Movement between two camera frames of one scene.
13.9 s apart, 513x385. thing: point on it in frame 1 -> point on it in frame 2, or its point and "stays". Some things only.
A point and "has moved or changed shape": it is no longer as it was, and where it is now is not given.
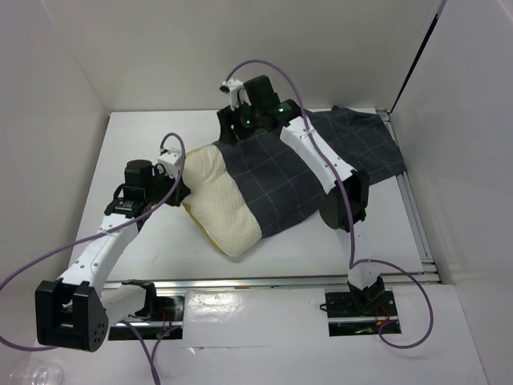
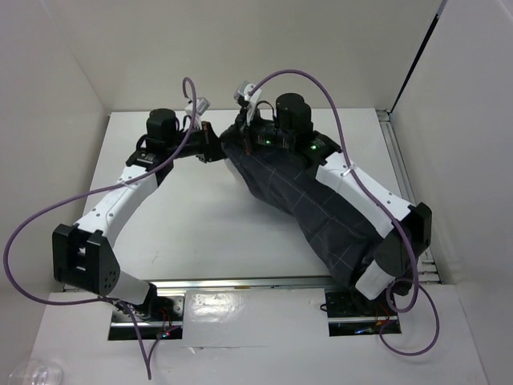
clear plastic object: x=39 y=371 stays
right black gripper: x=227 y=118 -> x=244 y=132
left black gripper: x=180 y=192 -> x=212 y=148
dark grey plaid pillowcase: x=280 y=182 has moved or changed shape
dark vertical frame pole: x=440 y=8 stays
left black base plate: x=169 y=309 stays
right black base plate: x=342 y=305 stays
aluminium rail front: x=248 y=283 stays
